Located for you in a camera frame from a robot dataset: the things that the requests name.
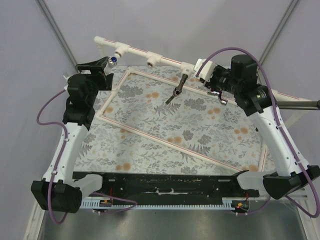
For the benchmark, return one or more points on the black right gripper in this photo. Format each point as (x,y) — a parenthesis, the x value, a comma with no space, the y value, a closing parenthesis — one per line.
(215,78)

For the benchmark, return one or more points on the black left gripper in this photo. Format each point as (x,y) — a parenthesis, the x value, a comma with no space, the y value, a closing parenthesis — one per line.
(99,75)

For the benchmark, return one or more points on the white pipe frame red stripe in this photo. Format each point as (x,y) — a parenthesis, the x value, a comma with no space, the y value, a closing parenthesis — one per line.
(153,58)

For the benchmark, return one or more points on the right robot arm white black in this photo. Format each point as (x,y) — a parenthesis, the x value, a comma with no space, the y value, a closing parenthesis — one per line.
(255,100)

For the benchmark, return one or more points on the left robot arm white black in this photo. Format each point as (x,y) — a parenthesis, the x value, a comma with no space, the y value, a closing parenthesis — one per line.
(57,190)

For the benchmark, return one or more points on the chrome faucet on mat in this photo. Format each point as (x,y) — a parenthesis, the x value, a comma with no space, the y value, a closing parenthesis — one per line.
(219,96)

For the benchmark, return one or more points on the dark grey lever faucet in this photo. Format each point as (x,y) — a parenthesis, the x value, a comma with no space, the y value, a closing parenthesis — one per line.
(178,90)

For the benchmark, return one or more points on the floral patterned table mat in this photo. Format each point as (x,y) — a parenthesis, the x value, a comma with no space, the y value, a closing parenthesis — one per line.
(193,135)

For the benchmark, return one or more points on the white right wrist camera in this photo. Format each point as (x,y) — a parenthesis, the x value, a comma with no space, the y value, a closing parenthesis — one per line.
(207,71)

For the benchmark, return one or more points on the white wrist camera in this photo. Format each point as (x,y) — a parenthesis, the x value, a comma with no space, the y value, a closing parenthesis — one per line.
(207,71)
(66,76)

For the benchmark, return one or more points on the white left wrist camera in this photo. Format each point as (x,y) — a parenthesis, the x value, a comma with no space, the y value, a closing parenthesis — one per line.
(66,76)

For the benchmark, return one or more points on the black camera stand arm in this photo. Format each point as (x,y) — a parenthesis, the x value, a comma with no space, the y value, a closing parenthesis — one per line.
(299,105)

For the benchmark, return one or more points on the white slotted cable duct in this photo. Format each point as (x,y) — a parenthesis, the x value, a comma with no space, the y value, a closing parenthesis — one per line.
(99,203)

